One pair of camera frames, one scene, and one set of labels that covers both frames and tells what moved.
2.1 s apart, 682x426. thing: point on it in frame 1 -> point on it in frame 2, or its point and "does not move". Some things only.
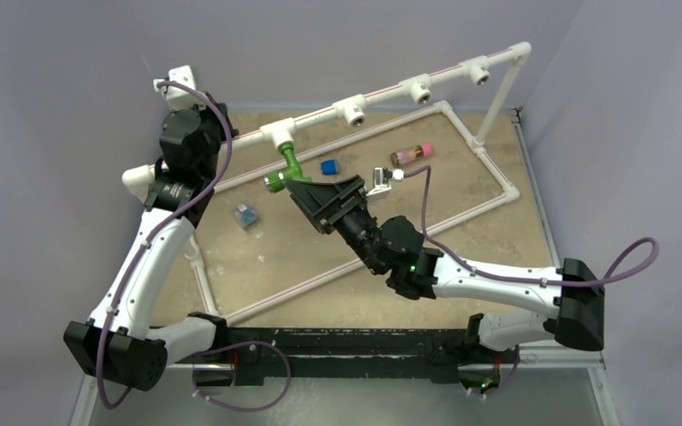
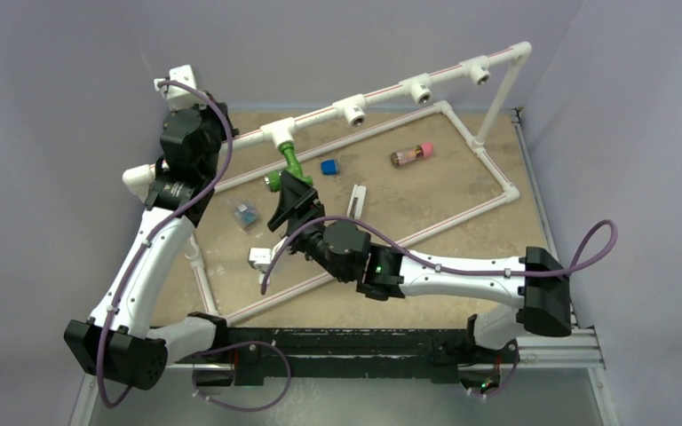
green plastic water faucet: x=275 y=180 does not move
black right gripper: x=314 y=201 -> x=305 y=206
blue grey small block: x=329 y=167 does not move
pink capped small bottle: x=408 y=153 does not move
